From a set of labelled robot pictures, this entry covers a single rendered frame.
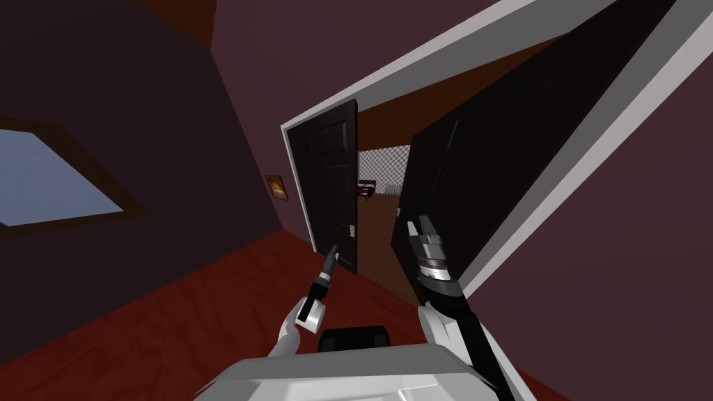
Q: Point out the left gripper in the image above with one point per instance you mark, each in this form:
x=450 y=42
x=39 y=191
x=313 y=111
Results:
x=332 y=260

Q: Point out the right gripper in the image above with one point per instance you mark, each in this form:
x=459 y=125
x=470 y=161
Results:
x=428 y=248

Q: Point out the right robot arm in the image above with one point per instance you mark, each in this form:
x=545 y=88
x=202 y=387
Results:
x=445 y=312

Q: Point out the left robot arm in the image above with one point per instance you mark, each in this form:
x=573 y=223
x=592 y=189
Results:
x=309 y=312

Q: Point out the red and black bed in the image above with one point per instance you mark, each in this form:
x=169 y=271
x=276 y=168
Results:
x=366 y=188

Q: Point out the dark panelled door leaf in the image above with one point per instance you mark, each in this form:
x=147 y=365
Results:
x=501 y=156
x=326 y=184

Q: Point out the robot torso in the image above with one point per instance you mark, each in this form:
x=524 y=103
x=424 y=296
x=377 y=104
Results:
x=345 y=376

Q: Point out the orange picture on wall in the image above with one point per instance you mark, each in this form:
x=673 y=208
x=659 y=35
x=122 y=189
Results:
x=277 y=187

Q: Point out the window with brown frame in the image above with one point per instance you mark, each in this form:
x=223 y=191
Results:
x=44 y=178

